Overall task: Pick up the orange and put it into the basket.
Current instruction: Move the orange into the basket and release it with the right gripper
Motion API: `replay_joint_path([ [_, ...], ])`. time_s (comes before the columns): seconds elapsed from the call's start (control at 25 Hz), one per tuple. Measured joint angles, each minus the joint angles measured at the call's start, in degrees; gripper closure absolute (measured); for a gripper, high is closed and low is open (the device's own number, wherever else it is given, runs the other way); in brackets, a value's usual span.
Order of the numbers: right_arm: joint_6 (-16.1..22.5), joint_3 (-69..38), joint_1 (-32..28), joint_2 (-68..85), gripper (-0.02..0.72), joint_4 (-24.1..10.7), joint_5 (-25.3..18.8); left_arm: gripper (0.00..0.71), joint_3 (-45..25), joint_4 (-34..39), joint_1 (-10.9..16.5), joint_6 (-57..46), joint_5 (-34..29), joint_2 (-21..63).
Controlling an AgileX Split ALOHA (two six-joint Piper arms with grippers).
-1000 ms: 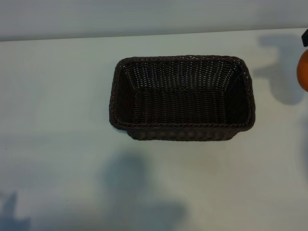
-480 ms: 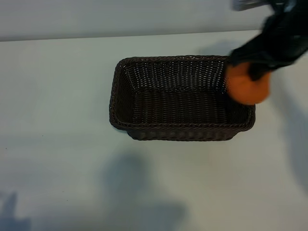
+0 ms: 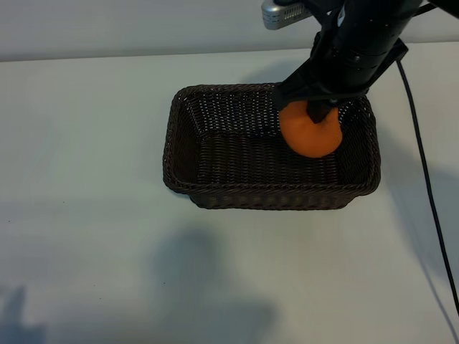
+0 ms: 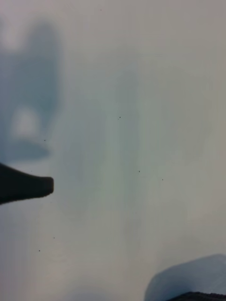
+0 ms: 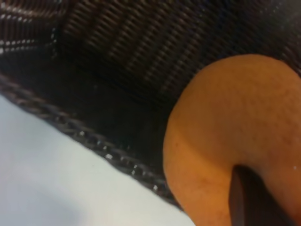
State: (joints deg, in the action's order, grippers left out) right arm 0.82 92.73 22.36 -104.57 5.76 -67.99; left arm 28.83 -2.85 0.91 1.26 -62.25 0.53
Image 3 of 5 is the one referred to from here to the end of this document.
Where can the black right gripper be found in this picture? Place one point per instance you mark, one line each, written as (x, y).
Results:
(319, 79)

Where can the orange fruit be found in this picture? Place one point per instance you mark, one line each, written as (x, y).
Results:
(312, 139)

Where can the dark brown woven basket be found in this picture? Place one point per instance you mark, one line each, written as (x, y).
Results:
(233, 161)

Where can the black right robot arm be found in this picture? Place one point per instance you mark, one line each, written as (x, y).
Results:
(373, 32)

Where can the black right camera mount bracket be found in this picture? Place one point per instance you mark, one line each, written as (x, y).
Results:
(322, 9)

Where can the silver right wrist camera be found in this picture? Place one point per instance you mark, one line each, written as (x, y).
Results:
(283, 14)

